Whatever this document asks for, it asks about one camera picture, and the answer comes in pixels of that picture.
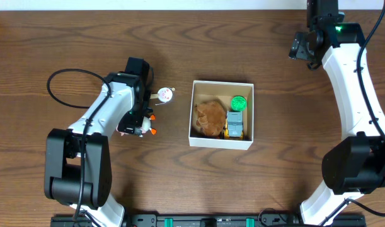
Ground pink white pig figurine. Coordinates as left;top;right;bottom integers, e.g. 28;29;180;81
116;113;157;137

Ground green round toy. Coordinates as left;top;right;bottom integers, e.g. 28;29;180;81
231;96;247;112

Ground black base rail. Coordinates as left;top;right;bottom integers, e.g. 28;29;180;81
50;212;367;227

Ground yellow grey toy truck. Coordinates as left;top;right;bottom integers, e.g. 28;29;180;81
224;112;244;141

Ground brown plush toy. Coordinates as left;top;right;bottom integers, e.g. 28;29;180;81
194;101;226;137

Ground white cardboard box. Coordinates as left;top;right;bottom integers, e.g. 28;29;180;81
188;81;255;150

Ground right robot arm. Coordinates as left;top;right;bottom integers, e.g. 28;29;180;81
288;0;385;226

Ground wooden pig rattle drum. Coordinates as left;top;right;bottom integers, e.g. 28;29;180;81
150;87;176;105

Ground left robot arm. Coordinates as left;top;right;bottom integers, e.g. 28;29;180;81
44;57;154;227

